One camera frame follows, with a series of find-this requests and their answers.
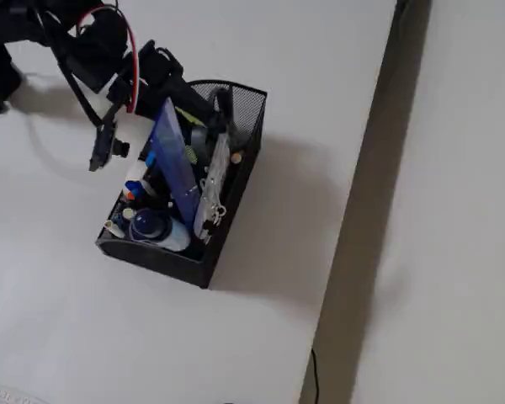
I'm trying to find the black grey handled scissors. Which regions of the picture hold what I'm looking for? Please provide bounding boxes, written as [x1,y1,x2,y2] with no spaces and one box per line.
[188,88,234,160]

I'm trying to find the black mesh desk organizer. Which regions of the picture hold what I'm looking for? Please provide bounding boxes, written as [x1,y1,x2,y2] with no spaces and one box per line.
[95,78,268,290]

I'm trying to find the green sticky note pad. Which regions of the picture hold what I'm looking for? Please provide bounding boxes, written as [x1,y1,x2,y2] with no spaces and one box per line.
[175,105,206,127]

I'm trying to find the white printed label strip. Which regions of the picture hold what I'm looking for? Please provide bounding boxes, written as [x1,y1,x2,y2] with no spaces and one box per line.
[0,381,45,404]

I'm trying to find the red robot wire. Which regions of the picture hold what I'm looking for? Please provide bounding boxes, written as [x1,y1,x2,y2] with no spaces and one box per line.
[76,4,141,115]

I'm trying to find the gripper camera board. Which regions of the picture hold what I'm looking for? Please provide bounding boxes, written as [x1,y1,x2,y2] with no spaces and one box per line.
[87,121,131,173]

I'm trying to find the white cable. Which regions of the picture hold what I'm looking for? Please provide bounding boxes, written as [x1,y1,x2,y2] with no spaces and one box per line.
[24,113,94,183]

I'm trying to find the thin black cable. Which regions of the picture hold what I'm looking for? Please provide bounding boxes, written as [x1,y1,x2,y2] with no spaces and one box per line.
[311,348,321,404]

